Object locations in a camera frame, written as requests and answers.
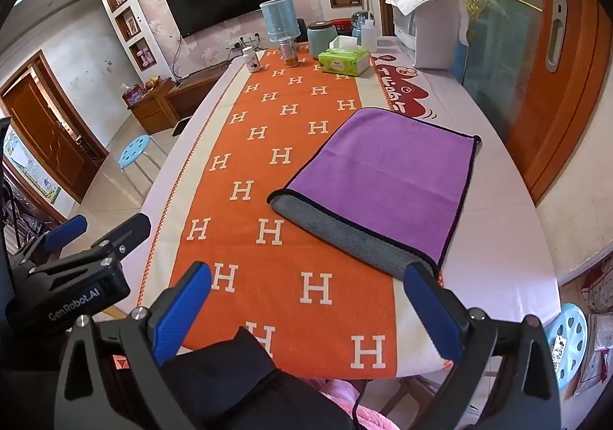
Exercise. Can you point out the orange letter-printed blanket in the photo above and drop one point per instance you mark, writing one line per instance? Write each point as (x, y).
(297, 200)

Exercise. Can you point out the low wooden television stand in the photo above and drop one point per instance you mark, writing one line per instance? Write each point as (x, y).
(196, 90)

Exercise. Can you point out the white pill bottle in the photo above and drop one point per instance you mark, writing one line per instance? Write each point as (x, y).
(251, 61)

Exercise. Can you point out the brown wooden door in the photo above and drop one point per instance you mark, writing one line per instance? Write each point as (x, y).
(43, 123)

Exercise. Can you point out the light blue round stool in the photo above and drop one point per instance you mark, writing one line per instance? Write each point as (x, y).
(136, 150)
(572, 334)

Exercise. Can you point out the wooden glass sliding door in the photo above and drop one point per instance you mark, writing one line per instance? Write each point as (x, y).
(574, 75)

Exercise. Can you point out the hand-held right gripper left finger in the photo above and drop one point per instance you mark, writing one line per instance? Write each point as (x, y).
(184, 310)

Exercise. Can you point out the green tissue packet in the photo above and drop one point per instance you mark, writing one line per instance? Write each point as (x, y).
(342, 63)

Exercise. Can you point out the black metal frame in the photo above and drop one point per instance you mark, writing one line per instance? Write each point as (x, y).
(19, 219)

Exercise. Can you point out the teal jar with dark lid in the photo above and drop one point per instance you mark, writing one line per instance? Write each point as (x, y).
(322, 42)

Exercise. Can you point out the white printed plastic bags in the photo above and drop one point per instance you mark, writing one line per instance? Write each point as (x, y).
(596, 353)

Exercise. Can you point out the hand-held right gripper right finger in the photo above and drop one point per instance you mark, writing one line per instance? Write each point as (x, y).
(428, 315)

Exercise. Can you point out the plate of fruit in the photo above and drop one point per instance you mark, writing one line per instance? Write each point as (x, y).
(152, 83)

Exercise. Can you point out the red lidded container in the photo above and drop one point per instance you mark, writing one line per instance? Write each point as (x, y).
(342, 25)

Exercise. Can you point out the white red-printed tablecloth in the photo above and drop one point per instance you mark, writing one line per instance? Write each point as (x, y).
(488, 229)

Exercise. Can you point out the light blue cylindrical container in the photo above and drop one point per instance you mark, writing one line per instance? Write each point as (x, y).
(280, 18)

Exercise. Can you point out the white countertop appliance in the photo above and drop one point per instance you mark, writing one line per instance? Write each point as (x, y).
(431, 51)

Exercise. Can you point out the black clothing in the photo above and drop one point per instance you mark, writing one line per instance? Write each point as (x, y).
(239, 387)

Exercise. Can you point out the purple grey towel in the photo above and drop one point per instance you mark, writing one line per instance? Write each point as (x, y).
(383, 171)

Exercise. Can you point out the white plastic bottle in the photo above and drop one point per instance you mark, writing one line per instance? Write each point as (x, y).
(369, 35)

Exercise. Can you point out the pink cloth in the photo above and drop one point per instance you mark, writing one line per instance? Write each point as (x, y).
(368, 415)

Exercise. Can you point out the pink packet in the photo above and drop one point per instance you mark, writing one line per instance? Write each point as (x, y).
(133, 95)

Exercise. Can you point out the colourful wall chart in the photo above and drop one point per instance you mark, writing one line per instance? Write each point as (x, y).
(28, 171)

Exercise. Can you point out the wooden side cabinet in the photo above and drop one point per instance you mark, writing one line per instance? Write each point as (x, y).
(153, 109)

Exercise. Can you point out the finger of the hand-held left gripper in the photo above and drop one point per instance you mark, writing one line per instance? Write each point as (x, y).
(127, 231)
(64, 233)

